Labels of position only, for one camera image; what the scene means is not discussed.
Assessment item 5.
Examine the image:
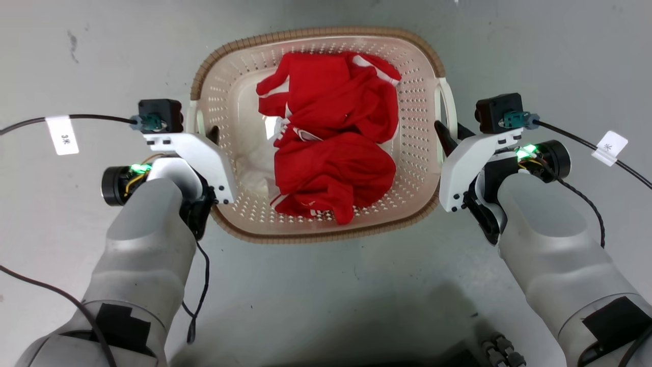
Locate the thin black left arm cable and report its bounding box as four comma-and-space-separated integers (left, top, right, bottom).
181, 240, 211, 345

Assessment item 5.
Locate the black camera cable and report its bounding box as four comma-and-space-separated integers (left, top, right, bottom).
0, 114, 141, 136
529, 117, 652, 191

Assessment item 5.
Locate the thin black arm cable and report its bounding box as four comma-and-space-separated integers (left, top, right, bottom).
181, 240, 211, 345
532, 157, 607, 249

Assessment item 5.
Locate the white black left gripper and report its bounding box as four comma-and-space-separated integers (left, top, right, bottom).
144, 125, 236, 240

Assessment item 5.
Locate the black left camera cable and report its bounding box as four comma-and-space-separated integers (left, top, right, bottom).
0, 114, 141, 136

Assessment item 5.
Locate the black right camera cable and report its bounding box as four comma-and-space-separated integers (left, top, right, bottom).
529, 117, 652, 191

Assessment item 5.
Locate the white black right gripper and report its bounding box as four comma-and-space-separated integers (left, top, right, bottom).
434, 121, 523, 245

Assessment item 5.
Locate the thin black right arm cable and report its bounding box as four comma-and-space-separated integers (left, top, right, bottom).
532, 157, 607, 249

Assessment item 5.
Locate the thin black loose cable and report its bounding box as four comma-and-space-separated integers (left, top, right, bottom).
0, 265, 119, 367

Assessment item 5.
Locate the red garment with white stripes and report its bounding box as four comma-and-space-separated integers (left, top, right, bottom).
256, 51, 402, 226

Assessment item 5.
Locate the beige plastic laundry basket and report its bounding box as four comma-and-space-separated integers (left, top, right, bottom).
189, 27, 457, 244

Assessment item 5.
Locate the white paper cable tag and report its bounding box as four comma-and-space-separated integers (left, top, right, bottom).
591, 130, 629, 167
45, 115, 80, 155

